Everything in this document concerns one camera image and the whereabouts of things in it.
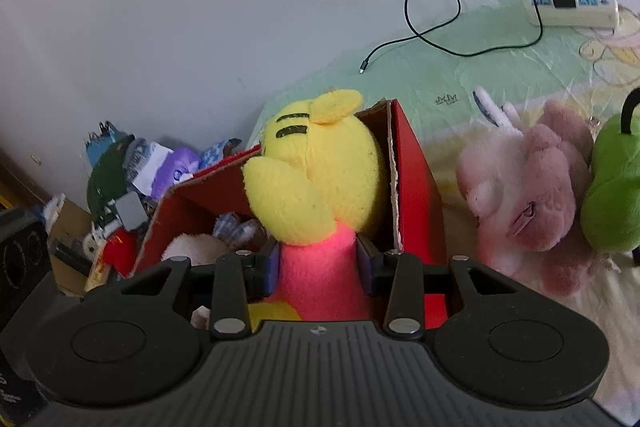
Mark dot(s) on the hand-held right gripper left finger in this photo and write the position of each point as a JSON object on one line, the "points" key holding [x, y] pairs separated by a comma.
{"points": [[272, 269]]}

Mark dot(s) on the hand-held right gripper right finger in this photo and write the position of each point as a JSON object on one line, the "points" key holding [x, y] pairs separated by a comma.
{"points": [[364, 268]]}

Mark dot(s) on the red cardboard box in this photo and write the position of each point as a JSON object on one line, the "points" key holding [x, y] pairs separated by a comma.
{"points": [[420, 207]]}

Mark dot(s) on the yellow plush toy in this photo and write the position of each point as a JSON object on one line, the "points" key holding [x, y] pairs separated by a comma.
{"points": [[325, 167]]}

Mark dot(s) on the pink plush toy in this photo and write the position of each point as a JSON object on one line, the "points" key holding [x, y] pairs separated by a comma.
{"points": [[525, 192]]}

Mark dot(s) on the blue checkered cloth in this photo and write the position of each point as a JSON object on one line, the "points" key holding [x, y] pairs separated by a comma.
{"points": [[237, 227]]}

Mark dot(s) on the cream plush toy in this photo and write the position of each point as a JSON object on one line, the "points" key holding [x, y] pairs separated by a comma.
{"points": [[192, 247]]}

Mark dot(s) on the blue white patterned bag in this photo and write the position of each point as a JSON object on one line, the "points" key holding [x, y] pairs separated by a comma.
{"points": [[217, 154]]}

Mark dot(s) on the purple bag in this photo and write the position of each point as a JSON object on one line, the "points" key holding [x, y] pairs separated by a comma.
{"points": [[172, 167]]}

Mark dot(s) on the red soft item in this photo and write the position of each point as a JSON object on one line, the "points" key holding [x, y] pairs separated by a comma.
{"points": [[120, 252]]}

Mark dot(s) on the grey square item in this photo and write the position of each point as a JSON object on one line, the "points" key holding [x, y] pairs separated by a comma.
{"points": [[131, 209]]}

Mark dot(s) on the dark green round item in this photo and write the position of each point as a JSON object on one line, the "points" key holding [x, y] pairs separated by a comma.
{"points": [[105, 182]]}

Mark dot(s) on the printed pastel bed sheet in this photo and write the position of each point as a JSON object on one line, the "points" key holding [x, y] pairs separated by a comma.
{"points": [[425, 72]]}

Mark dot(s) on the brown cardboard box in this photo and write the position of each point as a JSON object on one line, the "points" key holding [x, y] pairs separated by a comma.
{"points": [[67, 227]]}

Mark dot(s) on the black speaker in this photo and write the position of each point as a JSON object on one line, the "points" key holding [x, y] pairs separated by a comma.
{"points": [[22, 257]]}

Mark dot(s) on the green plush toy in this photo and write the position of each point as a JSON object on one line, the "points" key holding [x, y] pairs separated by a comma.
{"points": [[612, 197]]}

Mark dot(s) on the white power strip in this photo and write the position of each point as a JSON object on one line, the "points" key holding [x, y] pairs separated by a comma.
{"points": [[590, 9]]}

